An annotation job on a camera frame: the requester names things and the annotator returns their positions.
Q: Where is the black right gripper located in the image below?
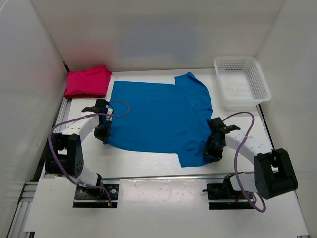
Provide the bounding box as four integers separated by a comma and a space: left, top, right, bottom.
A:
202, 135, 224, 163

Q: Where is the pink t-shirt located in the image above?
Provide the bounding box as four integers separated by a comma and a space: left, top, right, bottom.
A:
64, 65, 112, 99

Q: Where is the blue t-shirt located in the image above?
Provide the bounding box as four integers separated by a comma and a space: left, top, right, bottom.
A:
108, 72, 213, 167

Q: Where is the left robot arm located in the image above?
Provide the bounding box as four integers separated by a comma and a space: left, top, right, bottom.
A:
45, 99, 113, 198

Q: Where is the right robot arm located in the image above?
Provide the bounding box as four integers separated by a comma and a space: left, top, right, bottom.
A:
204, 118, 298, 200

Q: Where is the white plastic laundry basket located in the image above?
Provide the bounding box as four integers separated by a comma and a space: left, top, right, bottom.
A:
213, 56, 271, 109

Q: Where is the white front cover board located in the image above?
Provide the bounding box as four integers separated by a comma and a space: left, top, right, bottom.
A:
25, 178, 309, 238

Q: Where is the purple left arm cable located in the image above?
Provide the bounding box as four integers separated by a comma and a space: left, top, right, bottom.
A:
48, 99, 131, 208

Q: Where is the aluminium front rail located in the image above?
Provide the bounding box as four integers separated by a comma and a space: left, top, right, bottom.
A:
41, 163, 283, 183

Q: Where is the aluminium rail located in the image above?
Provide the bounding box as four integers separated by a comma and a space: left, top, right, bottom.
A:
6, 98, 72, 238
41, 163, 283, 183

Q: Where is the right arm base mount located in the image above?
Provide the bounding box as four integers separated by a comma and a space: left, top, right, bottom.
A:
202, 183, 253, 210

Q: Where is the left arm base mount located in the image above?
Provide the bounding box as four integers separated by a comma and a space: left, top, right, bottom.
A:
73, 180, 120, 208

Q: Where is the aluminium left side rail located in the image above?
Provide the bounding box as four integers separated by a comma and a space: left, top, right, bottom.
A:
6, 98, 72, 238

